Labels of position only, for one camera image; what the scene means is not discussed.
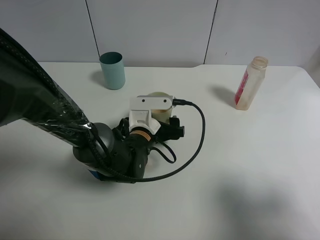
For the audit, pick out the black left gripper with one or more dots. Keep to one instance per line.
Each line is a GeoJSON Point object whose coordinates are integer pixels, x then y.
{"type": "Point", "coordinates": [140, 142]}

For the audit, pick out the light green plastic cup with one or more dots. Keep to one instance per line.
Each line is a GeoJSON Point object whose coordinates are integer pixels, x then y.
{"type": "Point", "coordinates": [161, 115]}

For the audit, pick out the drink bottle with red label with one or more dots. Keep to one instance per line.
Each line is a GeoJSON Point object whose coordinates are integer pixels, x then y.
{"type": "Point", "coordinates": [251, 81]}

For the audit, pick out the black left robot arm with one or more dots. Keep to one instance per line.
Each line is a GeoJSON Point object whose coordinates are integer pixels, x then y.
{"type": "Point", "coordinates": [27, 92]}

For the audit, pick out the brown drink spill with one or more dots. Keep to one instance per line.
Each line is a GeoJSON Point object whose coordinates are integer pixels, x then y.
{"type": "Point", "coordinates": [150, 163]}

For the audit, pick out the teal plastic cup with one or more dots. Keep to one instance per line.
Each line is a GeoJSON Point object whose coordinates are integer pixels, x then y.
{"type": "Point", "coordinates": [112, 66]}

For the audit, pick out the blue sleeved clear cup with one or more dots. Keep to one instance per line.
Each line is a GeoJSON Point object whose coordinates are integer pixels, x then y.
{"type": "Point", "coordinates": [97, 175]}

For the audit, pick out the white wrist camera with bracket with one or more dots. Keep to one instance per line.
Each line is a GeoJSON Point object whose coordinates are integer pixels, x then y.
{"type": "Point", "coordinates": [140, 111]}

